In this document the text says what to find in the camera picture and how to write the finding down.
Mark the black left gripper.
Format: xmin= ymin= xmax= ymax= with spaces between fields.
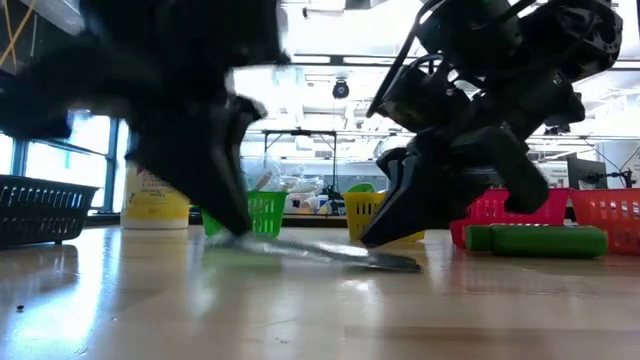
xmin=79 ymin=0 xmax=291 ymax=235

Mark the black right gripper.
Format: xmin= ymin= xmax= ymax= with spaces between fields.
xmin=362 ymin=54 xmax=586 ymax=248

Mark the black comb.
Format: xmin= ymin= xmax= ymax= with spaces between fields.
xmin=207 ymin=232 xmax=425 ymax=275

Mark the yellow plastic basket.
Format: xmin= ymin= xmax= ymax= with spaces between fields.
xmin=342 ymin=191 xmax=426 ymax=244

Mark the green plastic basket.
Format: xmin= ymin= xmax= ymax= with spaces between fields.
xmin=201 ymin=190 xmax=290 ymax=240

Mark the yellow white wipes canister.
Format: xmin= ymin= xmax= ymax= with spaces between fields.
xmin=121 ymin=159 xmax=192 ymax=230

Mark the red plastic basket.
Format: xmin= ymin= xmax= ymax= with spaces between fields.
xmin=448 ymin=187 xmax=571 ymax=250

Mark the black crossbar with light strips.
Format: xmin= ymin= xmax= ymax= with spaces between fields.
xmin=289 ymin=52 xmax=640 ymax=71

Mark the dark background monitor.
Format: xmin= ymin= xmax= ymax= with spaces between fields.
xmin=567 ymin=157 xmax=609 ymax=190

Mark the black plastic basket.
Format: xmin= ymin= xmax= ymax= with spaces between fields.
xmin=0 ymin=173 xmax=100 ymax=250

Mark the orange plastic basket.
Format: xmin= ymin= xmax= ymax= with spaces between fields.
xmin=569 ymin=187 xmax=640 ymax=256

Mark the black background workstation frame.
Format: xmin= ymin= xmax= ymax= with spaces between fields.
xmin=259 ymin=128 xmax=341 ymax=201

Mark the window with dark frame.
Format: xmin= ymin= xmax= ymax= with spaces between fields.
xmin=0 ymin=114 xmax=126 ymax=214

